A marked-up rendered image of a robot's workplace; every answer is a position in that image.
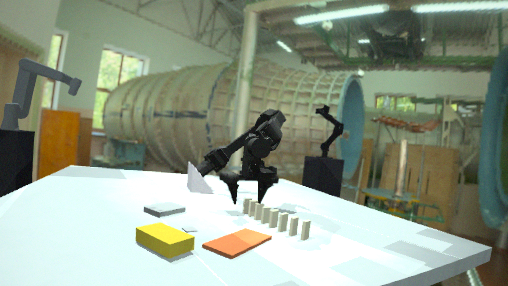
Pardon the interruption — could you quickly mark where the yellow rectangular block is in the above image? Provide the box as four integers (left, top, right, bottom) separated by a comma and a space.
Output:
135, 223, 195, 259

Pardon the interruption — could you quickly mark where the orange flat square tile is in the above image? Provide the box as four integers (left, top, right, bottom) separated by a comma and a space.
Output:
202, 228, 272, 260

